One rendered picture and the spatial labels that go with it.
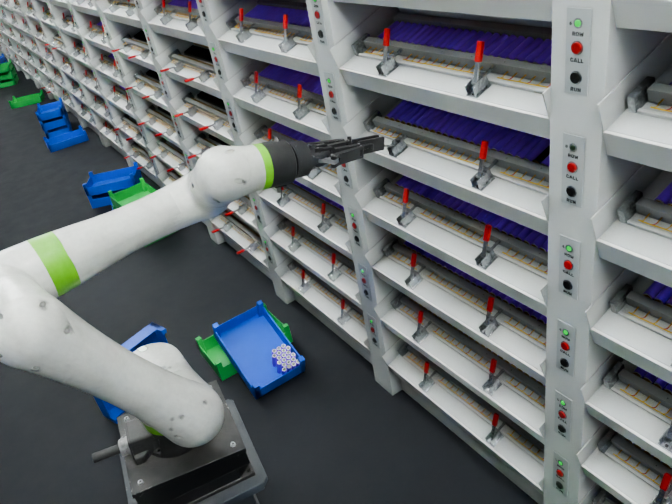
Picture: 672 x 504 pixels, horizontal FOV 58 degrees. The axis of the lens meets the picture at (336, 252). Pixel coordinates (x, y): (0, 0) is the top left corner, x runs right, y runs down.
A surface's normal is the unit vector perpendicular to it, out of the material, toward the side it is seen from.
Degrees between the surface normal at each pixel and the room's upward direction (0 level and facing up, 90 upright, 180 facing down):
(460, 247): 19
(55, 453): 0
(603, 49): 90
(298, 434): 0
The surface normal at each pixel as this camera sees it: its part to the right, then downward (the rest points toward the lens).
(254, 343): 0.05, -0.64
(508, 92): -0.43, -0.65
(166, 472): -0.10, -0.85
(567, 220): -0.82, 0.41
